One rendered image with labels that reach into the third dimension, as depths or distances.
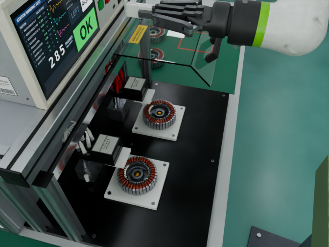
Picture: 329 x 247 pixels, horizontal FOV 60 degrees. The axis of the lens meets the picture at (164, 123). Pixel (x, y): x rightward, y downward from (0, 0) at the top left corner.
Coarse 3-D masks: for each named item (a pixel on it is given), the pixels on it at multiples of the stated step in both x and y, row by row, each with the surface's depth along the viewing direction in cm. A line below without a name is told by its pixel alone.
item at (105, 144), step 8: (96, 136) 77; (104, 136) 74; (112, 136) 74; (96, 144) 73; (104, 144) 73; (112, 144) 73; (120, 144) 75; (80, 152) 74; (88, 152) 74; (96, 152) 71; (104, 152) 71; (112, 152) 71; (120, 152) 76; (128, 152) 76; (88, 160) 74; (96, 160) 73; (104, 160) 72; (112, 160) 72; (120, 160) 74
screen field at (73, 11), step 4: (80, 0) 58; (84, 0) 60; (88, 0) 61; (92, 0) 63; (76, 4) 57; (80, 4) 58; (84, 4) 60; (88, 4) 61; (72, 8) 56; (76, 8) 57; (80, 8) 59; (84, 8) 60; (68, 12) 55; (72, 12) 56; (76, 12) 57; (80, 12) 59; (72, 16) 56; (76, 16) 58; (72, 20) 57
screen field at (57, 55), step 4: (60, 48) 54; (64, 48) 55; (56, 52) 53; (60, 52) 54; (64, 52) 56; (52, 56) 52; (56, 56) 53; (60, 56) 55; (48, 60) 51; (52, 60) 52; (56, 60) 54; (52, 64) 53; (52, 68) 53
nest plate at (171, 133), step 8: (144, 104) 102; (176, 112) 99; (136, 120) 97; (176, 120) 97; (136, 128) 94; (144, 128) 94; (152, 128) 94; (168, 128) 94; (176, 128) 94; (152, 136) 93; (160, 136) 92; (168, 136) 92; (176, 136) 92
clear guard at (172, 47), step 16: (128, 32) 81; (144, 32) 81; (160, 32) 81; (176, 32) 81; (208, 32) 84; (128, 48) 76; (144, 48) 76; (160, 48) 76; (176, 48) 76; (192, 48) 76; (208, 48) 80; (176, 64) 72; (192, 64) 71; (208, 64) 77; (208, 80) 74
